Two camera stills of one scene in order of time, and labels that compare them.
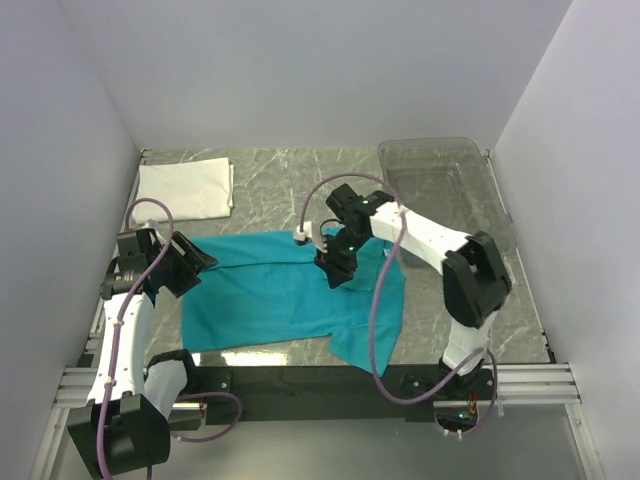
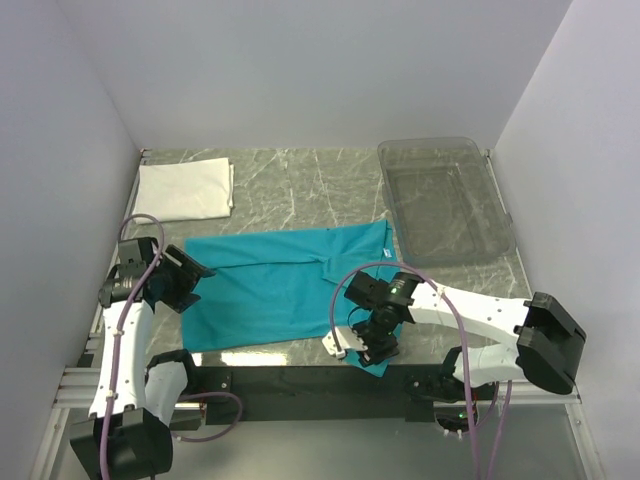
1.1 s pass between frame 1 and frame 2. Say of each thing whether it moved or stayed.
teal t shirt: stayed
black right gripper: moved
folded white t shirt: stayed
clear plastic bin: stayed
